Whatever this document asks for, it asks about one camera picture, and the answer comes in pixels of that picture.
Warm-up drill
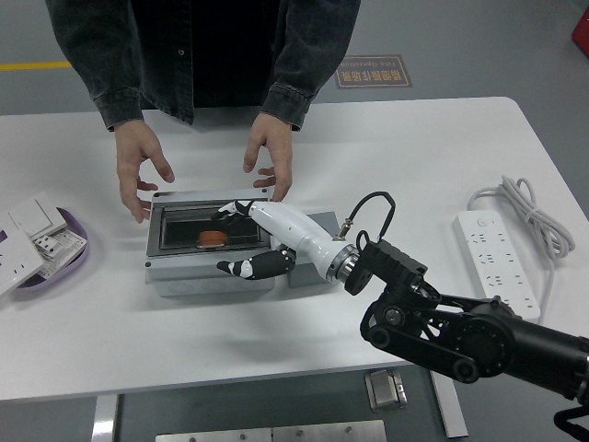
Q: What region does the person's right hand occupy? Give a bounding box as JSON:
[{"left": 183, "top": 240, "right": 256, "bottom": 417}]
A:
[{"left": 114, "top": 120, "right": 176, "bottom": 225}]

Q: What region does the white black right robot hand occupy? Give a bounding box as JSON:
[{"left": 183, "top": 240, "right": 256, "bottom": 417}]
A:
[{"left": 210, "top": 199, "right": 346, "bottom": 281}]

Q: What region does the person's left hand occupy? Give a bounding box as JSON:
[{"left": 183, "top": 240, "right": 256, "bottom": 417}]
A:
[{"left": 242, "top": 112, "right": 295, "bottom": 203}]

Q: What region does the grey electrical box clear lid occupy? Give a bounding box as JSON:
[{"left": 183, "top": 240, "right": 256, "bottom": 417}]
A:
[{"left": 144, "top": 188, "right": 277, "bottom": 298}]

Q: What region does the dark grey cube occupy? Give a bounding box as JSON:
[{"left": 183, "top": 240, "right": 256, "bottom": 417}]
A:
[{"left": 287, "top": 211, "right": 344, "bottom": 290}]

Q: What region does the grey metal box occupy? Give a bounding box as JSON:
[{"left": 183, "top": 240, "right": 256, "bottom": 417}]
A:
[{"left": 364, "top": 367, "right": 410, "bottom": 410}]

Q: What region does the person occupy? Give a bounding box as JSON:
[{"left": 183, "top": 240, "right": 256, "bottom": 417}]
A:
[{"left": 123, "top": 0, "right": 300, "bottom": 126}]

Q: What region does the purple tray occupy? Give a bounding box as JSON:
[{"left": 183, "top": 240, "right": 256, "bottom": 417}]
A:
[{"left": 8, "top": 206, "right": 89, "bottom": 301}]

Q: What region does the white socket module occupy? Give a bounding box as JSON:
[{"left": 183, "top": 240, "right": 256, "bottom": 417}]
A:
[{"left": 30, "top": 228, "right": 87, "bottom": 279}]

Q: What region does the brown floor sign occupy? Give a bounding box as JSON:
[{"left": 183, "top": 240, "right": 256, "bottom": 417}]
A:
[{"left": 334, "top": 54, "right": 413, "bottom": 90}]

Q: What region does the yellow floor tape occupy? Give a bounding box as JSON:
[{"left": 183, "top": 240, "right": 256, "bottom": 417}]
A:
[{"left": 0, "top": 61, "right": 74, "bottom": 72}]

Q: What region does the large white socket panel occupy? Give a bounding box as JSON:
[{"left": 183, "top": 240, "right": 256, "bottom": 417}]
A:
[{"left": 0, "top": 228, "right": 46, "bottom": 297}]

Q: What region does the white power strip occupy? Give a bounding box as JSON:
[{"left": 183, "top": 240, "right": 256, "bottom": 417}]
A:
[{"left": 452, "top": 209, "right": 542, "bottom": 322}]

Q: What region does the white table leg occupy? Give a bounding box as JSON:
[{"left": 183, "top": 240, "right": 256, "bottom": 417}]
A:
[
  {"left": 430, "top": 370, "right": 469, "bottom": 438},
  {"left": 90, "top": 394, "right": 120, "bottom": 442}
]

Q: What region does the red object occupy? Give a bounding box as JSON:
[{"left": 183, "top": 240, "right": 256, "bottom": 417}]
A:
[{"left": 570, "top": 6, "right": 589, "bottom": 61}]

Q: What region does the white switch plate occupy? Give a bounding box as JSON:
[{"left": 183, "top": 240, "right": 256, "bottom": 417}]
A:
[{"left": 7, "top": 198, "right": 68, "bottom": 237}]

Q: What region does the grey metal base plate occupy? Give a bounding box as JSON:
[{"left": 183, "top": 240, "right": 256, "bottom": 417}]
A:
[{"left": 155, "top": 419, "right": 387, "bottom": 442}]

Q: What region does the white power cord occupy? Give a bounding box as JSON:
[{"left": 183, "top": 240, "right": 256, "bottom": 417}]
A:
[{"left": 468, "top": 174, "right": 576, "bottom": 326}]

